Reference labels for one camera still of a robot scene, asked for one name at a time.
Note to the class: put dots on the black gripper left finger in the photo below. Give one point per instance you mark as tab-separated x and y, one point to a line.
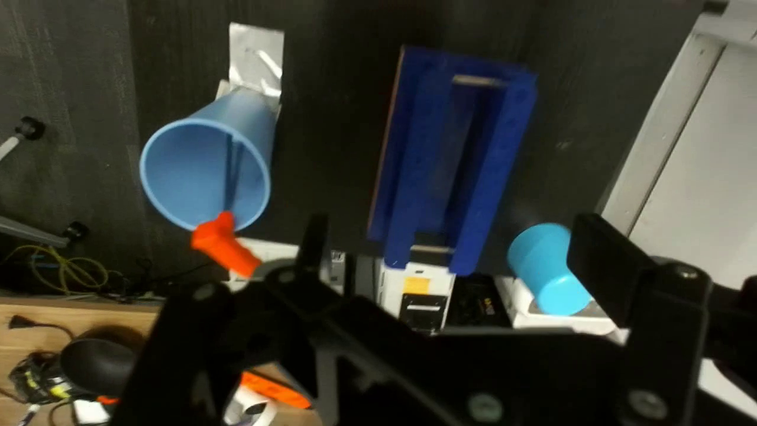
228	323

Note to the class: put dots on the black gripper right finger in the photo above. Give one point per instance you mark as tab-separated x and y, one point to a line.
665	345

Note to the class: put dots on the red block object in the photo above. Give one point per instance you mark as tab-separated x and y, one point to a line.
224	243

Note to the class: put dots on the small light blue cup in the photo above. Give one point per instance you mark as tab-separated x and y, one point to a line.
548	264

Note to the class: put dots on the tall blue plastic cup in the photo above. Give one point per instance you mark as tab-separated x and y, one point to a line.
202	168

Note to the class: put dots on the orange utility knife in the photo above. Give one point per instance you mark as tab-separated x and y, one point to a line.
275	391

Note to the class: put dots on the black computer mouse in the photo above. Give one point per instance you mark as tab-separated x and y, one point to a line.
98	364

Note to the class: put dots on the white box unit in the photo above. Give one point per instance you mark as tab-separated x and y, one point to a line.
393	286

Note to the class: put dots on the wooden desk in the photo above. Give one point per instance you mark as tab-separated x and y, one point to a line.
49	319

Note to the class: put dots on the grey leg with black foot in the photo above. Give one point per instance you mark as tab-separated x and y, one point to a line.
27	127
49	234

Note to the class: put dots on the silver tape patch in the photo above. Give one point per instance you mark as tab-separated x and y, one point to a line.
257	60

